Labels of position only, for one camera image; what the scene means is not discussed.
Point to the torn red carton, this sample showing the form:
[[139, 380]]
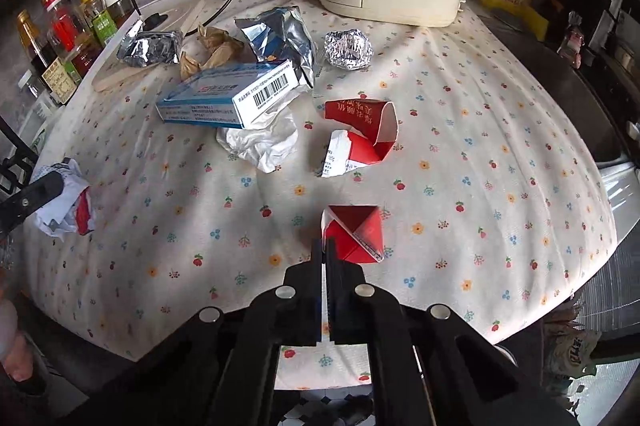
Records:
[[370, 151]]

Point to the green label condiment bottle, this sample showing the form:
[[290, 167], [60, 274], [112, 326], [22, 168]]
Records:
[[102, 23]]

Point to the metal dish rack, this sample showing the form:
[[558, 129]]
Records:
[[610, 31]]

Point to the red white wrapper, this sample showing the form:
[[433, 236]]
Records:
[[75, 206]]

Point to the blue white medicine box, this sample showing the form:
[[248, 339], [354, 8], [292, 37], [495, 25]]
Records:
[[220, 98]]

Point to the clear glass jar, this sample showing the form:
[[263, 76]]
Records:
[[32, 88]]

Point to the stainless steel sink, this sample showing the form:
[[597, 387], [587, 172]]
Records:
[[565, 96]]

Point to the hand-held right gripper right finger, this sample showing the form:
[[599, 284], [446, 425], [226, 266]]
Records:
[[345, 291]]

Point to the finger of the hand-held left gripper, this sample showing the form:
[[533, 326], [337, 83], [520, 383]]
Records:
[[35, 196]]

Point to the floral tablecloth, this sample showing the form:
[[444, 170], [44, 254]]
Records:
[[450, 186]]

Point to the aluminium foil ball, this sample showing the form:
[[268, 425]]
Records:
[[348, 48]]

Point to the small pink bottle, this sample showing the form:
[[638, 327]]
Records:
[[571, 43]]

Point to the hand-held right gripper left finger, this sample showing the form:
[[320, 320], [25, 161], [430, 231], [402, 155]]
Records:
[[312, 286]]

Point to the red cap sauce bottle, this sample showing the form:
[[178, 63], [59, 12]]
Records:
[[65, 31]]

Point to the silver foil wrapper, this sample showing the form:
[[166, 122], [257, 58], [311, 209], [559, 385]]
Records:
[[150, 46]]

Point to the cream kettle base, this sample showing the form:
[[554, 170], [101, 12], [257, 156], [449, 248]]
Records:
[[175, 12]]

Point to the printed plastic bag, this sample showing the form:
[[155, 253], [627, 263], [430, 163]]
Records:
[[575, 351]]

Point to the crumpled brown paper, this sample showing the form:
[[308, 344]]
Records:
[[215, 46]]

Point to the silver foil bag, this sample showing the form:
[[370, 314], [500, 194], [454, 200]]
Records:
[[280, 31]]

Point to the person's left hand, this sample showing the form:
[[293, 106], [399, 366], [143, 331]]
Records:
[[22, 358]]

